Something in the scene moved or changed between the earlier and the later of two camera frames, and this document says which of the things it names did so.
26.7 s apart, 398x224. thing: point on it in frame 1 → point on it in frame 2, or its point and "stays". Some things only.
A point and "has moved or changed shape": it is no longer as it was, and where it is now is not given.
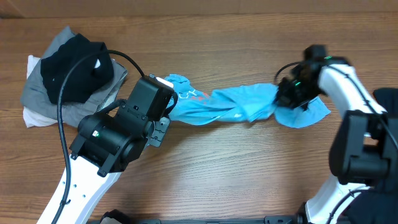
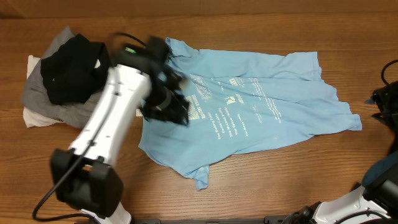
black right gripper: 287,100 → 383,98
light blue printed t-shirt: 196,104 has moved or changed shape
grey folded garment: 35,96 stays
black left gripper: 158,131 → 179,107
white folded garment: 30,119 stays
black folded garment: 91,74 stays
